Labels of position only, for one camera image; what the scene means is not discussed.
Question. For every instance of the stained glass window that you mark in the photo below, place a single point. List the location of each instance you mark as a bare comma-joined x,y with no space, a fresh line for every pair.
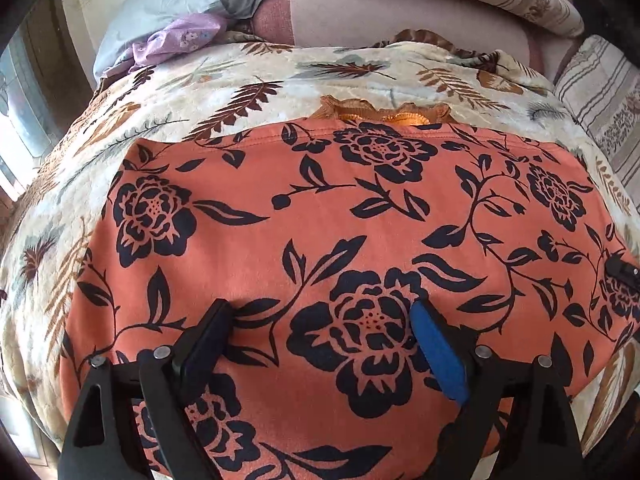
25,110

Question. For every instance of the pink bolster cushion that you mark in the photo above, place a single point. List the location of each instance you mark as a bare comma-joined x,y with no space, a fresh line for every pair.
350,15

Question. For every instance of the orange floral dress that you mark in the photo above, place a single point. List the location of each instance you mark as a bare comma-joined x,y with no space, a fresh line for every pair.
325,220

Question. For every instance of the purple floral cloth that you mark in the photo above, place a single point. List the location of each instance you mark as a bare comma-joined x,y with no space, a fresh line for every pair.
182,37

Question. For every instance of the cream leaf-print blanket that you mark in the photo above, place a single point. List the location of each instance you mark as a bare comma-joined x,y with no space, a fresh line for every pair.
75,170

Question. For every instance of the square striped floral cushion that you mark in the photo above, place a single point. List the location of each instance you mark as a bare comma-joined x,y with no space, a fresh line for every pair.
605,95

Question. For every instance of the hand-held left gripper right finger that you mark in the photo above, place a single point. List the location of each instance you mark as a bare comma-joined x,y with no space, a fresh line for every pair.
440,355

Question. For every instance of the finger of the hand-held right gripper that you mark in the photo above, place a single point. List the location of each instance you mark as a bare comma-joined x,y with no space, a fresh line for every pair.
622,271

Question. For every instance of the grey-blue pillow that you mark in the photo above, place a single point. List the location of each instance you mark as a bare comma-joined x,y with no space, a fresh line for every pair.
170,0

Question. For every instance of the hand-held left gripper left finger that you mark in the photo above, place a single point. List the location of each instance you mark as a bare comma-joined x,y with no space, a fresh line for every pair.
205,345

